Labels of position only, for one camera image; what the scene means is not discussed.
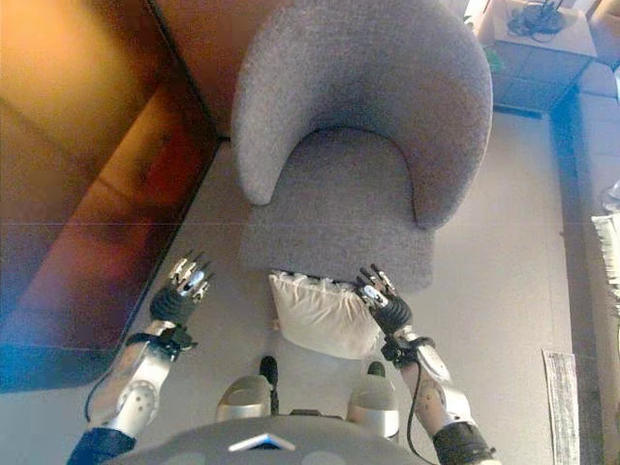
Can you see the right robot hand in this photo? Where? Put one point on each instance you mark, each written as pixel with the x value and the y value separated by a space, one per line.
pixel 394 312

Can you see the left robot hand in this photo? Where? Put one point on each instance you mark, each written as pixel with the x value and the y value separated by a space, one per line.
pixel 172 302

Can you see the white fringed cushion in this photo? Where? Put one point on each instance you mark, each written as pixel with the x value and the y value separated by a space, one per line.
pixel 319 315

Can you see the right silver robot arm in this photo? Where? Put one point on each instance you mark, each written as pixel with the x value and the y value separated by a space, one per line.
pixel 441 397

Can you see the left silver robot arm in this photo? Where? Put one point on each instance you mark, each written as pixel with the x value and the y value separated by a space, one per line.
pixel 135 397

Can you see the right silver robot leg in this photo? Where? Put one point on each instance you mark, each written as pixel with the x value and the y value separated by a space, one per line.
pixel 373 407

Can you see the silver robot leg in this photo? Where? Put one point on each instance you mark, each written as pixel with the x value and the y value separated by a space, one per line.
pixel 242 397
pixel 373 407

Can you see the left silver robot leg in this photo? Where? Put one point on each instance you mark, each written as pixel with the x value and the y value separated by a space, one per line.
pixel 242 397

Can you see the brown wooden wardrobe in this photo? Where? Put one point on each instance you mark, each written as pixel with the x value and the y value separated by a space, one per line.
pixel 72 169

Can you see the grey robot torso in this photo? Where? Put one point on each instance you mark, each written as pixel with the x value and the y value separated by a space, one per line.
pixel 261 448

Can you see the grey striped rug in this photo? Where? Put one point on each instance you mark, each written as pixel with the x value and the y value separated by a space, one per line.
pixel 562 412

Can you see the cream fringed throw blanket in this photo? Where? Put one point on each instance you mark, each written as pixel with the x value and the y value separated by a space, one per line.
pixel 608 252

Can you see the grey fabric armchair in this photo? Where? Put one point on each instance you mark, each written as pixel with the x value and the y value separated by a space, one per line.
pixel 363 82

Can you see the white duvet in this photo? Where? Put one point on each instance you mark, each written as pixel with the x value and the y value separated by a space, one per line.
pixel 612 196

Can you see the green plant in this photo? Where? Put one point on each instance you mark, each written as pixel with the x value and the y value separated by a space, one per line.
pixel 494 60

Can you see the light wooden nightstand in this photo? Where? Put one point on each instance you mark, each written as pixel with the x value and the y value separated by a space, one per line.
pixel 537 68

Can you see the black lamp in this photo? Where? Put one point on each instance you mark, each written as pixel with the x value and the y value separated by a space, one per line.
pixel 535 19

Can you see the beige upholstered bed frame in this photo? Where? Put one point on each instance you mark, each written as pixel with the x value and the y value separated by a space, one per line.
pixel 591 135

